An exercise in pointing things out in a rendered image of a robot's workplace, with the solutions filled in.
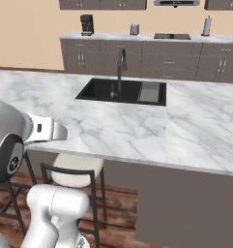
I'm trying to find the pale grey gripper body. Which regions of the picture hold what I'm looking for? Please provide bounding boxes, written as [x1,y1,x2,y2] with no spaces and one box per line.
[51,120,69,142]

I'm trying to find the black stool with white cushion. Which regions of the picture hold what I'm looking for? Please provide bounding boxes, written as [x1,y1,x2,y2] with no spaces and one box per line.
[0,150,38,237]
[40,152,108,248]

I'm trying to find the black sink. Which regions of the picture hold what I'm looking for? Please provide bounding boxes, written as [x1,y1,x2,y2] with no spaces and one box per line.
[74,77,167,108]

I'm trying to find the dark grey tap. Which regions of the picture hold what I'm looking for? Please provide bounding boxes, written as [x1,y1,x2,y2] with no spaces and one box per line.
[109,46,129,99]

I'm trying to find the black coffee machine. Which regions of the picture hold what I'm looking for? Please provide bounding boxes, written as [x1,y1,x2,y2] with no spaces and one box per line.
[79,14,96,37]

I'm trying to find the grey-brown base cupboards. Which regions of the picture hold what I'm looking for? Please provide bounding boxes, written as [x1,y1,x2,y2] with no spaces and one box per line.
[59,38,233,84]

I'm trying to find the grey kitchen island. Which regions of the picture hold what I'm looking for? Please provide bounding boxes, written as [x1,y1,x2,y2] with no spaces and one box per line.
[23,148,233,248]

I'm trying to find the black hob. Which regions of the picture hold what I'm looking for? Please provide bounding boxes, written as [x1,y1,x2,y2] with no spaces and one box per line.
[153,32,192,41]

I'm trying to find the grey range hood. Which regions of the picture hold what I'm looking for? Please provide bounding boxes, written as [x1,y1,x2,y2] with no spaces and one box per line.
[153,0,201,8]

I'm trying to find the white paper towel roll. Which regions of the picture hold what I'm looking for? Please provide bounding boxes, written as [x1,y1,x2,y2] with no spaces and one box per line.
[200,15,214,37]

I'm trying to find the grey-brown wall cupboards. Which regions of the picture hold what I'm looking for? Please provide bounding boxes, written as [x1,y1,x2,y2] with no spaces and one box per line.
[203,0,233,12]
[58,0,148,11]

